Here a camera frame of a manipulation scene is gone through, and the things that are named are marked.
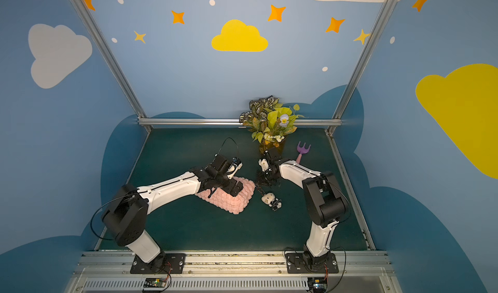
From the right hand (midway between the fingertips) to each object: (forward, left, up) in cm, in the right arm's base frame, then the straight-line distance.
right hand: (259, 180), depth 95 cm
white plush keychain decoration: (-9, -5, 0) cm, 11 cm away
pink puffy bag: (-13, +15, +5) cm, 21 cm away
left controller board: (-44, +38, -4) cm, 58 cm away
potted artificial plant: (+24, -4, +18) cm, 30 cm away
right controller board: (-40, -24, -5) cm, 47 cm away
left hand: (-3, +11, +6) cm, 13 cm away
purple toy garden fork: (+24, -25, -3) cm, 34 cm away
